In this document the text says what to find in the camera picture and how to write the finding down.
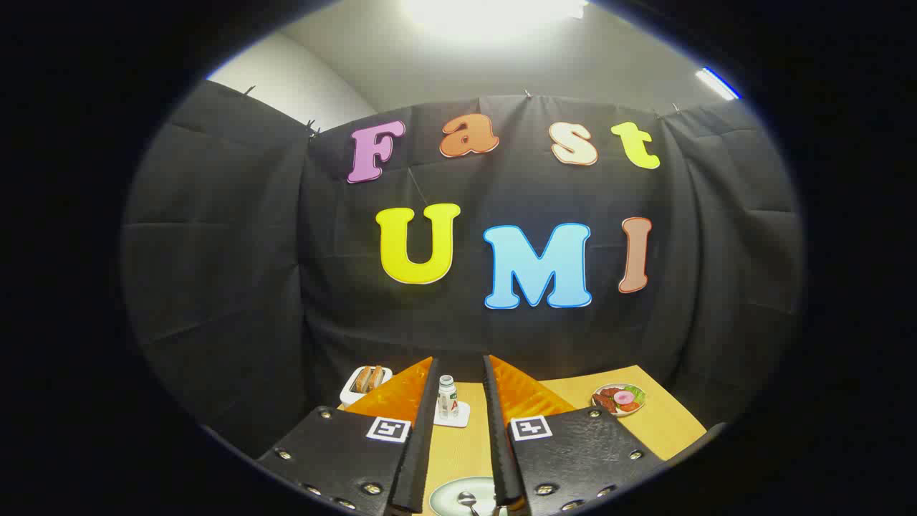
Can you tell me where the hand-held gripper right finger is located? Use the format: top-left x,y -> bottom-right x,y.
481,355 -> 667,516

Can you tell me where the white square coaster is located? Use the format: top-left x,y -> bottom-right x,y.
433,401 -> 471,429

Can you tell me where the green round plate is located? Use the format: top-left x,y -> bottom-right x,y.
428,476 -> 502,516

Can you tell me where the white drink bottle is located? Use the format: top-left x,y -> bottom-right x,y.
437,374 -> 459,420

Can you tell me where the ceiling light strip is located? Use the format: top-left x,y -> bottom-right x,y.
695,67 -> 741,101

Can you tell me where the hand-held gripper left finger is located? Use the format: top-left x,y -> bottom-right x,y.
256,356 -> 439,516

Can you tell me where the white toaster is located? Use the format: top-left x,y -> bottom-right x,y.
339,365 -> 393,409

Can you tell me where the plate of toy food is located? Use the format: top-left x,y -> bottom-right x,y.
591,383 -> 647,418

